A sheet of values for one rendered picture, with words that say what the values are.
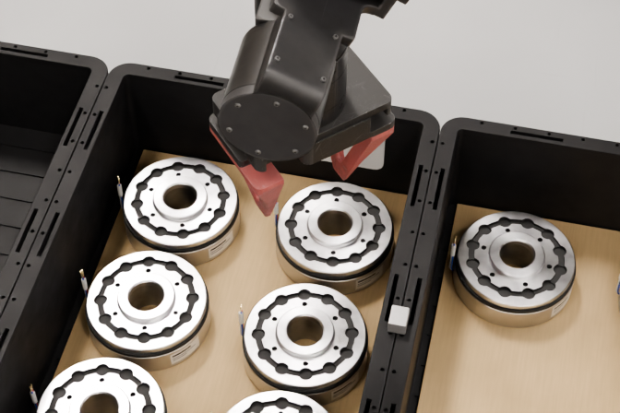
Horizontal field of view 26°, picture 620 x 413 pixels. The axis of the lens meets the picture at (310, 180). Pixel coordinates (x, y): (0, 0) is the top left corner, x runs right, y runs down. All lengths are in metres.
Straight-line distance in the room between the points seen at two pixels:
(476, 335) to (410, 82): 0.44
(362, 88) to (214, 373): 0.35
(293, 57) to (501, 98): 0.79
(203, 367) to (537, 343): 0.28
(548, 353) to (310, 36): 0.49
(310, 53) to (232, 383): 0.45
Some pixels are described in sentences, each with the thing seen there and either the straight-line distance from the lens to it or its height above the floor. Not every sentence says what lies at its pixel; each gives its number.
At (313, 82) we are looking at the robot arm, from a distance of 0.73.
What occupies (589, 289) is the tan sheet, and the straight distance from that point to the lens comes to 1.20.
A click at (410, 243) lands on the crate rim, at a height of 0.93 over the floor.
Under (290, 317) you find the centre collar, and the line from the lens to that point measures 1.11.
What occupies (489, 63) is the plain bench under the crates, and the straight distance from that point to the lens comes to 1.54.
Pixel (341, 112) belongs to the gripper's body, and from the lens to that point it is 0.86.
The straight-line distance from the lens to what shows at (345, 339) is 1.11.
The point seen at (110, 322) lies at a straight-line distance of 1.13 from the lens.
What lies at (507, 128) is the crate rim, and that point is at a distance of 1.17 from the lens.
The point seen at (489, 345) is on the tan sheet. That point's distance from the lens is 1.15.
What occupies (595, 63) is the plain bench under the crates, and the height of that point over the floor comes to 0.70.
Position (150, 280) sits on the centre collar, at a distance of 1.14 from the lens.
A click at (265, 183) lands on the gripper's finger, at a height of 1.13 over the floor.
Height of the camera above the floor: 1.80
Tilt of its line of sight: 51 degrees down
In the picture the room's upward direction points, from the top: straight up
